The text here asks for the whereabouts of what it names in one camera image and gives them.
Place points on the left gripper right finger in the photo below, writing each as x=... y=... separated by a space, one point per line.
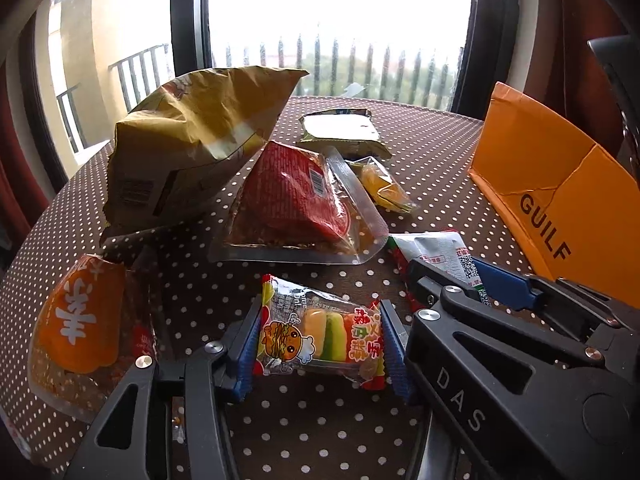
x=430 y=455

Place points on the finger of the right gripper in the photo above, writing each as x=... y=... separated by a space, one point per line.
x=437 y=292
x=510 y=289

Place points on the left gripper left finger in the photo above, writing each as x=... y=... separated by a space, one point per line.
x=131 y=437

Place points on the burger gummy candy packet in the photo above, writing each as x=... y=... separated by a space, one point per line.
x=304 y=330

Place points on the orange clear spicy snack pouch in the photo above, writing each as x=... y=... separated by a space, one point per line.
x=91 y=329

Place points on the red clear spicy snack pouch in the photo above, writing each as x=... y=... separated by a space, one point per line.
x=300 y=206

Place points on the green noodle snack packet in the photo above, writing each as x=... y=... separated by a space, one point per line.
x=349 y=130

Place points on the yellow honey butter chip bag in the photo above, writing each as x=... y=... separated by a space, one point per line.
x=181 y=145

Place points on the white red sachet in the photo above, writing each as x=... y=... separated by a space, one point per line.
x=446 y=251

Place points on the orange cardboard box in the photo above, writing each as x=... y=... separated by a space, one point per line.
x=571 y=207

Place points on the small yellow candy packet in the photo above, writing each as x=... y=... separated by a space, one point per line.
x=384 y=190

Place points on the dark red curtain right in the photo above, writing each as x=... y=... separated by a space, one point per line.
x=552 y=63

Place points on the dark red curtain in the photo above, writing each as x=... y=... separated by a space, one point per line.
x=25 y=188
x=552 y=63

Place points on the dark red curtain left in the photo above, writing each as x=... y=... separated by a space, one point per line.
x=25 y=188

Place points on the black window frame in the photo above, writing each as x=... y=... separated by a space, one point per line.
x=484 y=59

